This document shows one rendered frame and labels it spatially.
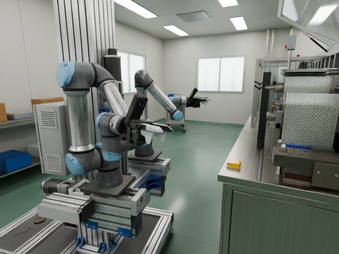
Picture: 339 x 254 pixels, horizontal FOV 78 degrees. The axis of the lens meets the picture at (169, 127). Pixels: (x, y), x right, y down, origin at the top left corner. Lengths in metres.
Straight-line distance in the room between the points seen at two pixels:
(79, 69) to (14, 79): 2.96
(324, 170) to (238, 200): 0.41
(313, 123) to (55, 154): 1.53
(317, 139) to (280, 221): 0.47
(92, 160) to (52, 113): 0.51
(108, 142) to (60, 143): 0.70
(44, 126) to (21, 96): 2.45
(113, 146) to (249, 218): 0.79
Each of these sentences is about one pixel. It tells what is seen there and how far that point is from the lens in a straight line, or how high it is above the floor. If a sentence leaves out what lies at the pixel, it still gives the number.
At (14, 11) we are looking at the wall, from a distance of 4.14.
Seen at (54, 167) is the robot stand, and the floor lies 0.82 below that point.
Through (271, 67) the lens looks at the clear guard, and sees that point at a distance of 2.32.
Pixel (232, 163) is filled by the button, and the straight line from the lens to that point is 1.25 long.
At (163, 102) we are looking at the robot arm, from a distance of 1.57.
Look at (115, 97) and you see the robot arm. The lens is 1.01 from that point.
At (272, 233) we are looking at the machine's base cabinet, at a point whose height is 0.64.
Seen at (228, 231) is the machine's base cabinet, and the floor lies 0.58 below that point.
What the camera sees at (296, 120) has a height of 1.17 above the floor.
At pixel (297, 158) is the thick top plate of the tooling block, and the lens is 1.15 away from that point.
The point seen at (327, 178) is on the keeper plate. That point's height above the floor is 0.96.
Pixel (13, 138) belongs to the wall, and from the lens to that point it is 3.97.
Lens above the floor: 1.37
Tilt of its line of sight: 12 degrees down
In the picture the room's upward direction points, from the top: straight up
